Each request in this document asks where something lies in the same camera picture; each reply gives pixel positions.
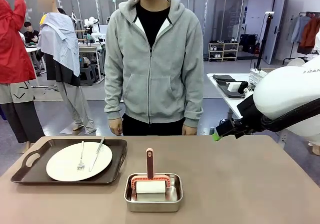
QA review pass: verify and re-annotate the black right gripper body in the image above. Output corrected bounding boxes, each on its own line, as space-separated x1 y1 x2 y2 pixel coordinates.
215 118 253 139

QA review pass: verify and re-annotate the dark brown serving tray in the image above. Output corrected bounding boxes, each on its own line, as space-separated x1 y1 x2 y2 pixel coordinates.
217 80 247 99
10 138 128 186

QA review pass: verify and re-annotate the pink brown lint roller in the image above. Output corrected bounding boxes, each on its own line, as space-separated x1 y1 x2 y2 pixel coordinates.
130 148 173 195

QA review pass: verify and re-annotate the white round plate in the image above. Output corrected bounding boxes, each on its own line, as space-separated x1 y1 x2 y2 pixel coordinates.
46 141 113 182

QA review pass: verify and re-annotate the person's right forearm grey sleeve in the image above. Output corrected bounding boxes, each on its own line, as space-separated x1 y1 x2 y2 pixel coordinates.
104 69 124 120

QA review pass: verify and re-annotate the person's left forearm grey sleeve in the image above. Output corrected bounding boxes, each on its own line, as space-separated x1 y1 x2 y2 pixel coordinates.
183 71 205 128

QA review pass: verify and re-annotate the person's left hand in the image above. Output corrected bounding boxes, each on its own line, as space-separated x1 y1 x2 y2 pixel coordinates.
181 124 197 137

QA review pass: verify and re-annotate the person's right hand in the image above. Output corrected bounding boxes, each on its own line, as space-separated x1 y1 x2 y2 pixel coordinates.
109 117 124 136

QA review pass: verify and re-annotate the white side table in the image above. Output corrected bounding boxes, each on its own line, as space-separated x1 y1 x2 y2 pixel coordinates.
206 73 263 135

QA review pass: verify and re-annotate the black folded cloth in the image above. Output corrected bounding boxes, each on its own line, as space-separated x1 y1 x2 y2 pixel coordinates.
212 74 236 85

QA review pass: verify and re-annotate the wooden shoe rack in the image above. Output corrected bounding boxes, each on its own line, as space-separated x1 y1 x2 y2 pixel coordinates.
207 42 240 62

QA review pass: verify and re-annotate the person in grey hoodie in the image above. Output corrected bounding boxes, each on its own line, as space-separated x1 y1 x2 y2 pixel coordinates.
104 0 205 137

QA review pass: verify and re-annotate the black bag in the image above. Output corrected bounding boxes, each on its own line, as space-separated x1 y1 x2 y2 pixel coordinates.
239 33 258 54

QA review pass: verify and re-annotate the stainless steel rectangular container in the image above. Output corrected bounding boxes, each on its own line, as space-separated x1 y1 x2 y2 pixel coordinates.
124 173 184 213

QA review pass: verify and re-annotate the black tripod stand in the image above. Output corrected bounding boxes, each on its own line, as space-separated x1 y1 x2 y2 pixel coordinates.
256 11 275 70

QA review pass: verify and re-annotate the grey open door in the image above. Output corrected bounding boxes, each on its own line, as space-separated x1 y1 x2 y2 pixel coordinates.
262 0 287 65

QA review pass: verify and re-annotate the pale blue hanging shirt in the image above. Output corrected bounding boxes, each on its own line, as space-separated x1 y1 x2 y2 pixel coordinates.
287 16 311 44

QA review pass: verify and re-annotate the silver table knife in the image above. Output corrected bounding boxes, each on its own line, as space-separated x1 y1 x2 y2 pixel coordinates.
88 136 106 173

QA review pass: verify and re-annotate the orange hanging jacket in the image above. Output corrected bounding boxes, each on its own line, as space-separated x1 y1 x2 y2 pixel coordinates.
299 16 320 49

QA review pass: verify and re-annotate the black clothes rack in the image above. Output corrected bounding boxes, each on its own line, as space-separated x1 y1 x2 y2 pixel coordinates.
282 11 320 65

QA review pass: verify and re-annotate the silver fork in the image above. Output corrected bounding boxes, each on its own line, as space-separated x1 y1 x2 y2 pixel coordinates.
76 141 86 172

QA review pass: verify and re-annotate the grey plastic stool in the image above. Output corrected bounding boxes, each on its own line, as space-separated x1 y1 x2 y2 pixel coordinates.
79 66 97 85

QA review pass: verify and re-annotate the white background desk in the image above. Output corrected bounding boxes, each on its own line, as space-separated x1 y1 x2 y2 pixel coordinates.
78 42 106 81

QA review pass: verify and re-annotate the seated person in black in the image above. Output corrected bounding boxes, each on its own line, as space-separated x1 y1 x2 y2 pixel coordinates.
23 21 40 44

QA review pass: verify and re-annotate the mannequin in red jacket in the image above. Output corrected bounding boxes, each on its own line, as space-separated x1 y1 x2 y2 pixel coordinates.
0 0 46 155

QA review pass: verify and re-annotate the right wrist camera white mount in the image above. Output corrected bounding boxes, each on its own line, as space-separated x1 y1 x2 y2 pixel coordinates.
226 81 251 94

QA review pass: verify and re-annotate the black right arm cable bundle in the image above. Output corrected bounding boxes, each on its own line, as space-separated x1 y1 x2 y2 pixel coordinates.
261 98 320 132

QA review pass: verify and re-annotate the white wire dish rack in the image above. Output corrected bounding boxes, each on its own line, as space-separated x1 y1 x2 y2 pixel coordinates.
248 68 275 85

